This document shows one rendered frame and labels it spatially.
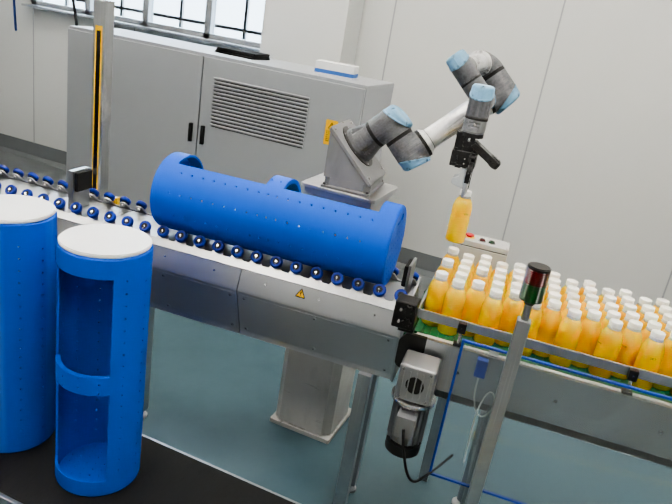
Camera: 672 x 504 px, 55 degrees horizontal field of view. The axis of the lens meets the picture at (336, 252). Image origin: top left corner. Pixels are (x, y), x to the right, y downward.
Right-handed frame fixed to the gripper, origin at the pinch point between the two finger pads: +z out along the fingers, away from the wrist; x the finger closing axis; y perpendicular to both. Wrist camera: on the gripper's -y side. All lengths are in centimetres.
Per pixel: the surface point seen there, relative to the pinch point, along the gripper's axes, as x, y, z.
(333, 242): 24.1, 36.2, 20.5
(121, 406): 61, 88, 81
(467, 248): -14.2, -4.4, 23.6
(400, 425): 50, -1, 63
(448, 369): 33, -10, 49
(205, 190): 22, 85, 15
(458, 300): 26.9, -7.4, 27.7
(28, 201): 43, 140, 27
